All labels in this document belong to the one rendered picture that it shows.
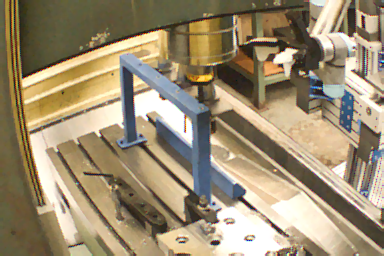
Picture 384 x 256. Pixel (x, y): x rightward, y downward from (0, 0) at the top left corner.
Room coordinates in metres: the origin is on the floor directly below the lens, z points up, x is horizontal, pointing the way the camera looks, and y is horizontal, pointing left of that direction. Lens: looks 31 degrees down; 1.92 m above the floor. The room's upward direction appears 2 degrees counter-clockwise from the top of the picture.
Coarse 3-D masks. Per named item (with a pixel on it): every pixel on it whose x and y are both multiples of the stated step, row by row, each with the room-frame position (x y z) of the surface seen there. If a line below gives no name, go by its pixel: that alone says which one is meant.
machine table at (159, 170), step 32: (64, 160) 1.52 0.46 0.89; (96, 160) 1.50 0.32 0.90; (128, 160) 1.50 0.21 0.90; (160, 160) 1.51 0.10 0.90; (64, 192) 1.39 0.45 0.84; (160, 192) 1.33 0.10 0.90; (192, 192) 1.34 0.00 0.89; (224, 192) 1.32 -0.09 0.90; (96, 224) 1.16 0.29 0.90; (128, 224) 1.17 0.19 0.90; (256, 224) 1.15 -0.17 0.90; (288, 224) 1.13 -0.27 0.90
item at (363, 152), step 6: (360, 138) 1.52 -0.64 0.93; (360, 144) 1.52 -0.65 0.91; (366, 144) 1.48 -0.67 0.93; (360, 150) 1.51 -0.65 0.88; (366, 150) 1.48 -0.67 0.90; (372, 150) 1.46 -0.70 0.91; (360, 156) 1.50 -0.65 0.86; (366, 156) 1.47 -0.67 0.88; (372, 156) 1.46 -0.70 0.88; (378, 156) 1.48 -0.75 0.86; (366, 162) 1.46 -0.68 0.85; (372, 162) 1.46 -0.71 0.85
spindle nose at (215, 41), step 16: (160, 32) 0.99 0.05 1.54; (176, 32) 0.95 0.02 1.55; (192, 32) 0.94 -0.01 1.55; (208, 32) 0.94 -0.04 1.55; (224, 32) 0.96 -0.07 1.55; (160, 48) 0.99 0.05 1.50; (176, 48) 0.95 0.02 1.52; (192, 48) 0.94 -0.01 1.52; (208, 48) 0.94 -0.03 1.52; (224, 48) 0.95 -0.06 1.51; (192, 64) 0.94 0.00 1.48; (208, 64) 0.95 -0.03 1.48
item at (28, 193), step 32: (0, 0) 0.48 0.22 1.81; (0, 32) 0.48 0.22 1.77; (0, 64) 0.48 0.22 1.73; (0, 96) 0.47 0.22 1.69; (0, 128) 0.47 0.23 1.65; (0, 160) 0.46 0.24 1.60; (32, 160) 0.61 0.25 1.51; (0, 192) 0.45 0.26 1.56; (32, 192) 0.60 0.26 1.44; (0, 224) 0.44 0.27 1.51; (32, 224) 0.47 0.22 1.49
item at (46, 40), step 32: (32, 0) 0.71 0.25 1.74; (64, 0) 0.75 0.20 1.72; (96, 0) 0.78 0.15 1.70; (128, 0) 0.81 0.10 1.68; (160, 0) 0.84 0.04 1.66; (192, 0) 0.87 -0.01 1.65; (224, 0) 0.90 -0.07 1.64; (256, 0) 0.94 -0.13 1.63; (288, 0) 0.99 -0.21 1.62; (32, 32) 0.71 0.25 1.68; (64, 32) 0.75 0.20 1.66; (96, 32) 0.78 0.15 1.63; (128, 32) 0.81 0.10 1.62; (32, 64) 0.71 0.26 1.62
